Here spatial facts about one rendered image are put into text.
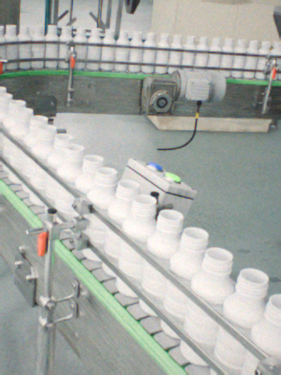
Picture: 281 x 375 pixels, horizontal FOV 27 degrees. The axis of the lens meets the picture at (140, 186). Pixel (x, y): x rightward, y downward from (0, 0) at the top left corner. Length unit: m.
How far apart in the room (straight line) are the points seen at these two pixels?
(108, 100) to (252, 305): 1.84
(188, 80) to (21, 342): 1.25
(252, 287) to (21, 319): 1.91
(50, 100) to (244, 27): 2.98
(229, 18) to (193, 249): 4.35
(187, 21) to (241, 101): 2.33
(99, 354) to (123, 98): 1.63
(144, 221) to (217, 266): 0.18
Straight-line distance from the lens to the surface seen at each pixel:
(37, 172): 1.19
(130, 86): 2.51
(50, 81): 2.42
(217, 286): 0.78
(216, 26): 5.05
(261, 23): 5.22
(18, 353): 2.40
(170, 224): 0.85
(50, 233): 0.96
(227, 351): 0.78
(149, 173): 1.12
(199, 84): 2.42
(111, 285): 0.98
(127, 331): 0.92
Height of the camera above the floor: 1.54
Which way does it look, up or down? 23 degrees down
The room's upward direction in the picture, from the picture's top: 7 degrees clockwise
